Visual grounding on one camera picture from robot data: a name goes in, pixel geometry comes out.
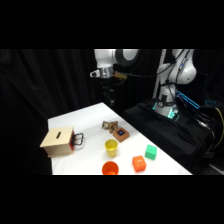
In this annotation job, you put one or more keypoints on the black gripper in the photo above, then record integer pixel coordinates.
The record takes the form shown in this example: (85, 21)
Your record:
(108, 87)

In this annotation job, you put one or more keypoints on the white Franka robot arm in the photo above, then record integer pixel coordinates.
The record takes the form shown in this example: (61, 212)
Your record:
(175, 71)

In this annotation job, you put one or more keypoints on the brown block with blue square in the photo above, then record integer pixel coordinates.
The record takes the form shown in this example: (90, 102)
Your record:
(121, 134)

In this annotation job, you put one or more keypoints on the yellow plastic cup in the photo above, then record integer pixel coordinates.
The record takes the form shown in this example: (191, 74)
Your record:
(111, 147)

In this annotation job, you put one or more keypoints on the green cube block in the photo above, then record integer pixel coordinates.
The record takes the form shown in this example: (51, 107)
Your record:
(151, 152)

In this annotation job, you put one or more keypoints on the wooden box with slot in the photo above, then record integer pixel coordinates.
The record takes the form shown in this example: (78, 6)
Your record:
(57, 141)

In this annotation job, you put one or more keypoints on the black curtain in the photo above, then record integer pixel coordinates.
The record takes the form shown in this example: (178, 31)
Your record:
(43, 86)

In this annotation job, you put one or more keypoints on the orange plastic cup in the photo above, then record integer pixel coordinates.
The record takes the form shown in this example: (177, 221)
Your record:
(110, 168)

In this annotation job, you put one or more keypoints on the orange cube block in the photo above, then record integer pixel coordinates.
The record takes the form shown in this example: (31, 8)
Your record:
(139, 163)

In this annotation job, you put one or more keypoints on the black draped robot stand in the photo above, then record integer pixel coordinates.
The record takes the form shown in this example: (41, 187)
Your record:
(170, 136)

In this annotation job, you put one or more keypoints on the blue lit control device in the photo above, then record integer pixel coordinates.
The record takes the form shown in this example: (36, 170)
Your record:
(188, 100)

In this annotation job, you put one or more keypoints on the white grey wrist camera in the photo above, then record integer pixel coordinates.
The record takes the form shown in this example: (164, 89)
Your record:
(95, 73)

